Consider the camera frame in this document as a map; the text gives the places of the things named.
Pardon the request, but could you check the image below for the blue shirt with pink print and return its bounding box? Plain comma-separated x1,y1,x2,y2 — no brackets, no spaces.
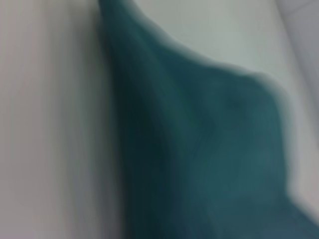
97,0,319,239

